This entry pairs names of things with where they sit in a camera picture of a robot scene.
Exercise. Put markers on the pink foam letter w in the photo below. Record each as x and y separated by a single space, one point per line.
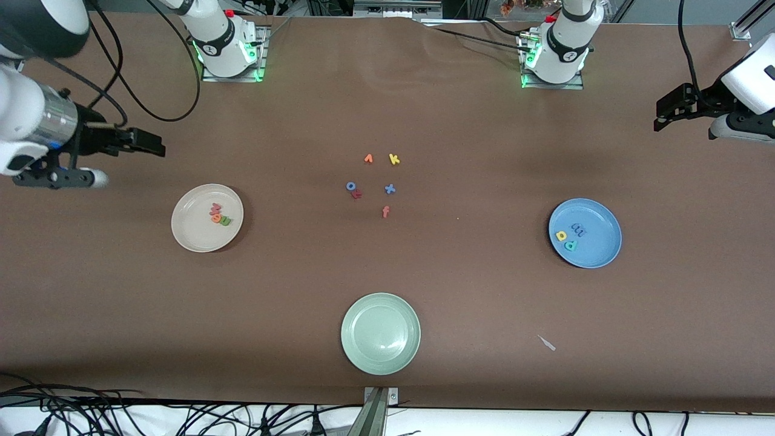
215 209

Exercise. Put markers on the small grey tape scrap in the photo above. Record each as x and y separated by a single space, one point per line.
548 344

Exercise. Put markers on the blue plate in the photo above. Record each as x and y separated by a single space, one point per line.
596 248

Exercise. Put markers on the brown table mat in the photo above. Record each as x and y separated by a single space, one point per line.
424 109

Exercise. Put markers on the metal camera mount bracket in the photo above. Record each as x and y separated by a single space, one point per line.
376 418

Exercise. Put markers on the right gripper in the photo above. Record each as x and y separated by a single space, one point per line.
91 138

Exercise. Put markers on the blue foam letter m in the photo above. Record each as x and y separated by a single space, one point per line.
578 230

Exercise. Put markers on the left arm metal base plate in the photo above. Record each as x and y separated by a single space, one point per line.
554 86

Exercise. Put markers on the orange background object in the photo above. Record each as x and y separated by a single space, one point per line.
507 7

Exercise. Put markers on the aluminium profile post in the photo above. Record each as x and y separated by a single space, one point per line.
742 30

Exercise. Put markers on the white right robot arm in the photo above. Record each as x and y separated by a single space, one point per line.
221 42

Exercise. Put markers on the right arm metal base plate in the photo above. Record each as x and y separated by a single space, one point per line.
264 42

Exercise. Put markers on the beige plate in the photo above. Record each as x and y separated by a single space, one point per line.
194 233

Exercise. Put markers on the pale green plate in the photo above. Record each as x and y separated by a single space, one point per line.
381 333

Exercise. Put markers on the grey power strip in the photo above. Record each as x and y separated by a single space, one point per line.
393 9

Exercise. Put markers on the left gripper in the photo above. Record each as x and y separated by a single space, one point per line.
712 97

